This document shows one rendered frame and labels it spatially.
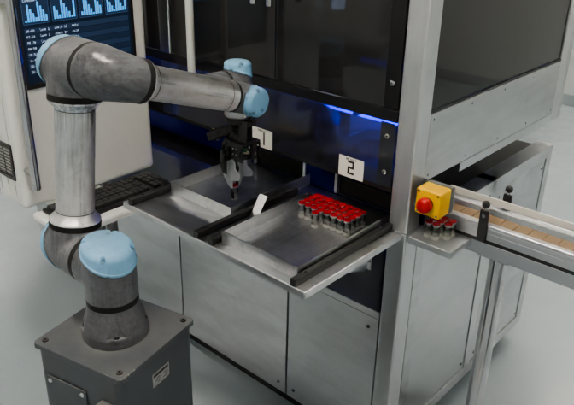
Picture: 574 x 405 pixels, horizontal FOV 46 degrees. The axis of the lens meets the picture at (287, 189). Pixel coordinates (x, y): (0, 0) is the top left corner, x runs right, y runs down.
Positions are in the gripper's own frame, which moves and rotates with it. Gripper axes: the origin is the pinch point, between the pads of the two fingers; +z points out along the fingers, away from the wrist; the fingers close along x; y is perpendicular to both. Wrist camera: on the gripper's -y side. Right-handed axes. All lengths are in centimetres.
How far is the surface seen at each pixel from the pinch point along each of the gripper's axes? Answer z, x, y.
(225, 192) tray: 7.1, 4.1, -7.7
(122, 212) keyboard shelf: 15.2, -16.0, -32.4
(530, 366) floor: 94, 107, 59
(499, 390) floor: 94, 85, 57
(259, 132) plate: -8.3, 18.9, -8.0
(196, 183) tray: 7.1, 2.8, -19.1
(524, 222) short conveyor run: -1, 32, 72
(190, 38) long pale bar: -34.7, 12.2, -30.8
